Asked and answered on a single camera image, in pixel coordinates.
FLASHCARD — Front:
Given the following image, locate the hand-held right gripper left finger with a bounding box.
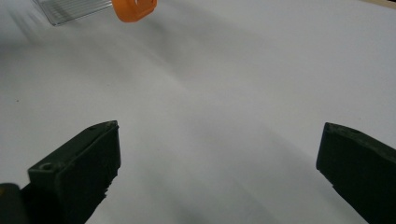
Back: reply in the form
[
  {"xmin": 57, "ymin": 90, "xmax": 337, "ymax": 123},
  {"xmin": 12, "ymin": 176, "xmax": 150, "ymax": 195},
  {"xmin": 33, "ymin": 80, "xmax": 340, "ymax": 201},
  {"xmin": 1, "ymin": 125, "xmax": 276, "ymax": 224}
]
[{"xmin": 20, "ymin": 120, "xmax": 121, "ymax": 224}]

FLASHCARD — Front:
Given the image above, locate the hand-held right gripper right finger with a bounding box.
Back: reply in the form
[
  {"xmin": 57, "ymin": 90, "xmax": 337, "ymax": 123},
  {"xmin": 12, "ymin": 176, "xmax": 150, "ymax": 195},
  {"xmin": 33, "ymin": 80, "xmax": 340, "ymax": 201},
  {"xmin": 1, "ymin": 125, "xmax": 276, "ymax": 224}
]
[{"xmin": 316, "ymin": 121, "xmax": 396, "ymax": 224}]

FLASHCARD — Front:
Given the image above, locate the clear plastic packaging box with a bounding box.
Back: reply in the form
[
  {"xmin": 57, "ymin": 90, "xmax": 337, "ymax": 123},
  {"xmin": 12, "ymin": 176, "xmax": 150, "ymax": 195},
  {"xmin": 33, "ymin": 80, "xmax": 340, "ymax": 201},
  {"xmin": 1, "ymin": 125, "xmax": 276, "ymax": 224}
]
[{"xmin": 31, "ymin": 0, "xmax": 113, "ymax": 27}]

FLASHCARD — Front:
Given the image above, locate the orange phone case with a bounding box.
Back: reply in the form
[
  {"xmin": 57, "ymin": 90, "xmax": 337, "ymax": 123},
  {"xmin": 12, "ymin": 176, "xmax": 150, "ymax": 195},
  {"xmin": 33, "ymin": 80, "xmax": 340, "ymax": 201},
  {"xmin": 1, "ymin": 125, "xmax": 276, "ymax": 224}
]
[{"xmin": 111, "ymin": 0, "xmax": 159, "ymax": 23}]

